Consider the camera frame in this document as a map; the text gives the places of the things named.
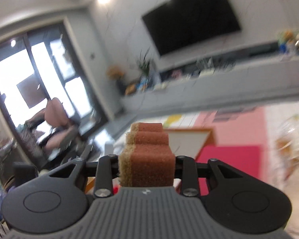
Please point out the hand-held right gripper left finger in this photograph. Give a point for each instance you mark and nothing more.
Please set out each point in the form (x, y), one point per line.
(104, 174)

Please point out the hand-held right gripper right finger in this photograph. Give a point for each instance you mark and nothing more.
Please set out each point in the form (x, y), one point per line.
(187, 174)

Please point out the orange cardboard box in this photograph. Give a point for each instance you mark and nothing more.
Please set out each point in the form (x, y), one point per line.
(186, 139)

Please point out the brown stepped sponge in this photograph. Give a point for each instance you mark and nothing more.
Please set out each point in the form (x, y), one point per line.
(149, 164)

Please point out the crinkled clear plastic bag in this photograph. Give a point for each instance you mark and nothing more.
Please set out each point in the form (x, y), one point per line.
(292, 144)

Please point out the red square box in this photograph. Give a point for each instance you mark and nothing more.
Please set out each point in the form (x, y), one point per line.
(229, 159)

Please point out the pink chair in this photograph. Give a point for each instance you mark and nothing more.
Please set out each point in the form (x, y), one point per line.
(56, 124)

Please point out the white marble television cabinet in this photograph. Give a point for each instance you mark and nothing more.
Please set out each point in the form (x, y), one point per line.
(214, 87)

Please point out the green plant in glass vase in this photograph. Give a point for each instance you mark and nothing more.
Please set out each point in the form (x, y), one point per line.
(145, 67)

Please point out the glass balcony door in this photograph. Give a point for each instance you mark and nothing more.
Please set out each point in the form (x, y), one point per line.
(20, 79)

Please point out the black wall television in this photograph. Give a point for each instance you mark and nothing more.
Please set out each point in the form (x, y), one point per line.
(191, 17)

